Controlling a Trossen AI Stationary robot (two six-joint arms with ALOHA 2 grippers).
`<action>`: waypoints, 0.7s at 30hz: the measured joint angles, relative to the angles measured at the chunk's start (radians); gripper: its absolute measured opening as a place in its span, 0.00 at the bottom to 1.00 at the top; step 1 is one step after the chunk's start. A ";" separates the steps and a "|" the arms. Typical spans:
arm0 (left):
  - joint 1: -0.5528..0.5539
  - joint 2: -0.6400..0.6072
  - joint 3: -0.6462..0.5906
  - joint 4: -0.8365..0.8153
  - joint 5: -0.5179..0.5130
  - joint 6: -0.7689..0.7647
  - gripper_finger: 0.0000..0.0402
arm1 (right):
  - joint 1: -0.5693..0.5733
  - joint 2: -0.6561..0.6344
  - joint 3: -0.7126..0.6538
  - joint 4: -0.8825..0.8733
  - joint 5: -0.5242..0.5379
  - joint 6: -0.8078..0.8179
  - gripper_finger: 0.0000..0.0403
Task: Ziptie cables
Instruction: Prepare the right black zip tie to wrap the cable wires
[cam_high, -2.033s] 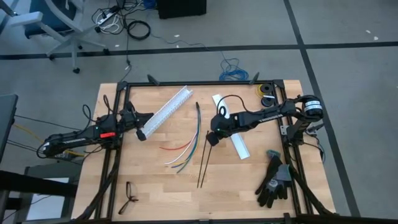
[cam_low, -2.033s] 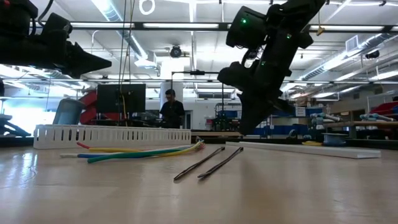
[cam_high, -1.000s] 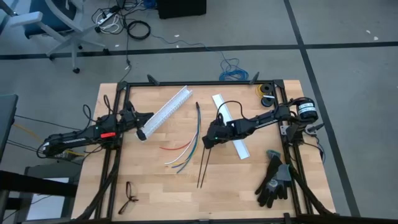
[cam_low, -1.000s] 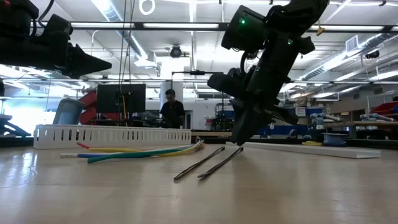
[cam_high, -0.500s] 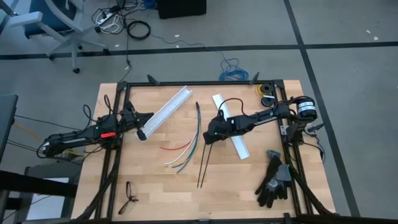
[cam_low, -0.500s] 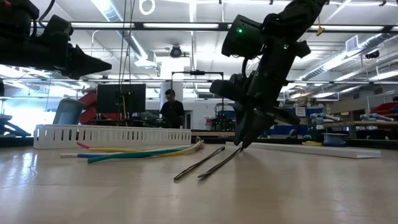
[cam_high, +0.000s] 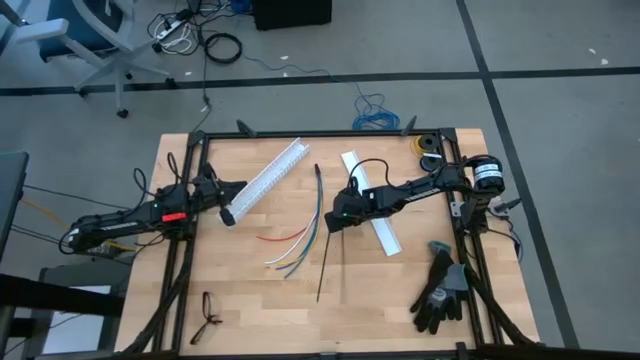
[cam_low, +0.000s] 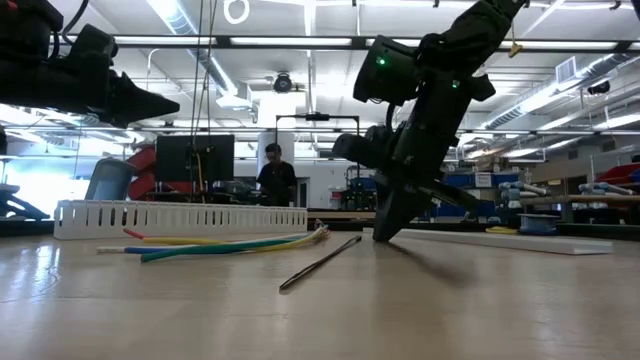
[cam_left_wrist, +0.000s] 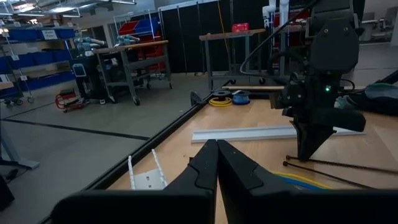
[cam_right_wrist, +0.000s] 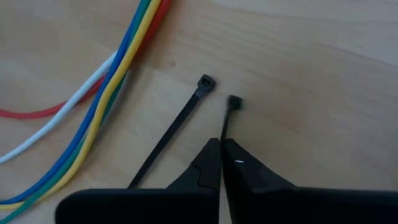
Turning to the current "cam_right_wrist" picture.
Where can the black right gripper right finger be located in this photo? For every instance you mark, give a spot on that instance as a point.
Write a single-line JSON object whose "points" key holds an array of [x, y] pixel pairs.
{"points": [[280, 205]]}

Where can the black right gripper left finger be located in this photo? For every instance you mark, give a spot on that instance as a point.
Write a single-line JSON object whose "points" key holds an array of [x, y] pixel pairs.
{"points": [[186, 205]]}

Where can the black zip tie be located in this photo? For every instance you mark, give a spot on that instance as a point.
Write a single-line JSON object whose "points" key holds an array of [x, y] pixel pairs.
{"points": [[176, 124], [234, 103]]}

